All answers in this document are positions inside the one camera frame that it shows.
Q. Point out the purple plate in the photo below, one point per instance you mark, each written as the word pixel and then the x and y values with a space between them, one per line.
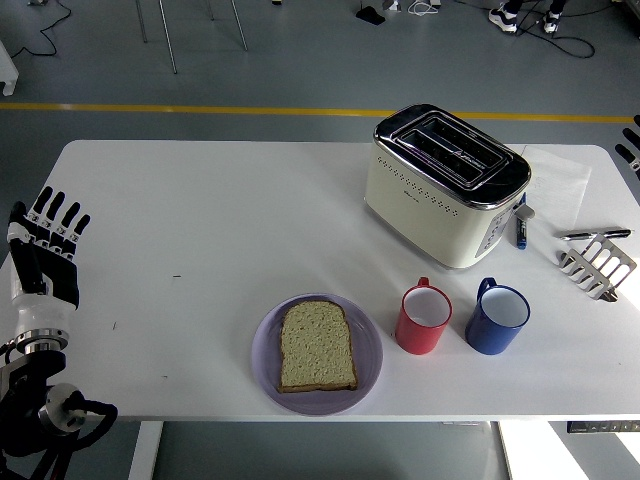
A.
pixel 369 345

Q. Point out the metal-legged chair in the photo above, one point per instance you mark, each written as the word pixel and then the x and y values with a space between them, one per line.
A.
pixel 167 37

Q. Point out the blue marker pen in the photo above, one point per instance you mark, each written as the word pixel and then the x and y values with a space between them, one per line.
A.
pixel 521 235

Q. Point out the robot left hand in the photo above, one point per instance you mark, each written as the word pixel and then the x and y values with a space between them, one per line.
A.
pixel 60 275

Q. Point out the white table leg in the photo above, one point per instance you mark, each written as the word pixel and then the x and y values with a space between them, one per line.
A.
pixel 145 450
pixel 505 450

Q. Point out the white furniture piece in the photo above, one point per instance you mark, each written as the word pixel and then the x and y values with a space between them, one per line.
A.
pixel 6 65

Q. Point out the person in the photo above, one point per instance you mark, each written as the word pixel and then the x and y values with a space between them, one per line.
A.
pixel 502 20

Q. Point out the white paper sheet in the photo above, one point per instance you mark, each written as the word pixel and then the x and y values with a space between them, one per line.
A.
pixel 560 180

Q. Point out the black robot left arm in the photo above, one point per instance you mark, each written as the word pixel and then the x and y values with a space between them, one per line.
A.
pixel 30 370

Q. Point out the black foot pedal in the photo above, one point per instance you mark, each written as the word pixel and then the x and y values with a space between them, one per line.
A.
pixel 372 16

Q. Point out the blue mug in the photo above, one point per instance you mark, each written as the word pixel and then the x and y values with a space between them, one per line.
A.
pixel 490 340

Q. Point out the silver metal toast rack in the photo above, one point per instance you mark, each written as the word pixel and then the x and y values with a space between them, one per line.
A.
pixel 575 265

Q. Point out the brown bread slice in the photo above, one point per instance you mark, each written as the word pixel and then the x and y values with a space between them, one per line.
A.
pixel 317 345

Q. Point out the black table control panel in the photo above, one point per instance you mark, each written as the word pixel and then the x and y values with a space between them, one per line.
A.
pixel 600 427

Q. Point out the red mug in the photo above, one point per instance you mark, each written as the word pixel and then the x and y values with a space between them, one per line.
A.
pixel 415 337

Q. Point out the cream and chrome toaster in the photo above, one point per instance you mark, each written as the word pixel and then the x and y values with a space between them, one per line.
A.
pixel 425 220

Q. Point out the black and silver pen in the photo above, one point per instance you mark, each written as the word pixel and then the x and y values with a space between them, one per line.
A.
pixel 575 235

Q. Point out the small grey white device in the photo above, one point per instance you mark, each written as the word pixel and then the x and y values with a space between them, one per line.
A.
pixel 391 5

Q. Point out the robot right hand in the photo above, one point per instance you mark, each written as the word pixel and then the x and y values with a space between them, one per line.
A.
pixel 635 150

